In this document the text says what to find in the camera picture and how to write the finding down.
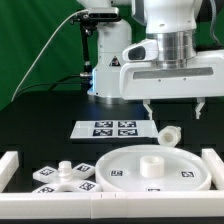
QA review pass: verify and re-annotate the white round table top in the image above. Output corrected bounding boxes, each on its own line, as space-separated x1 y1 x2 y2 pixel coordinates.
95 145 211 192

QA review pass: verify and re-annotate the white camera cable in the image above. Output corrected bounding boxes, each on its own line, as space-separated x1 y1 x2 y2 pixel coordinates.
10 9 89 102

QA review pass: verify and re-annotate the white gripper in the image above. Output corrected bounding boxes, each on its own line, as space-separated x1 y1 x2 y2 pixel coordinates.
120 50 224 120

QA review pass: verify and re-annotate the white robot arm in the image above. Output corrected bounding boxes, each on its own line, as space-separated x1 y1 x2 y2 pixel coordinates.
77 0 224 113

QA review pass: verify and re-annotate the white marker tag plate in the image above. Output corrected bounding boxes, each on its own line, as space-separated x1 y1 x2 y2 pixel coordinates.
70 120 158 139

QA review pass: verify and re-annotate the white U-shaped obstacle fence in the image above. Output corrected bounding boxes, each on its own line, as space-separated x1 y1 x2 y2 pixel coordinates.
0 149 224 219

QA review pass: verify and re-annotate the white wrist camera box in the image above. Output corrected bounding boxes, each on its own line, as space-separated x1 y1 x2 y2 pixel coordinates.
122 39 159 62

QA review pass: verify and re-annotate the black cable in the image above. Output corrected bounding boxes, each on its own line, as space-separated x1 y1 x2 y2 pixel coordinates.
13 74 93 100

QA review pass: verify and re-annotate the white cross-shaped table base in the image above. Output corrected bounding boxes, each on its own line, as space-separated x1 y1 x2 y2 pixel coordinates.
33 161 102 193

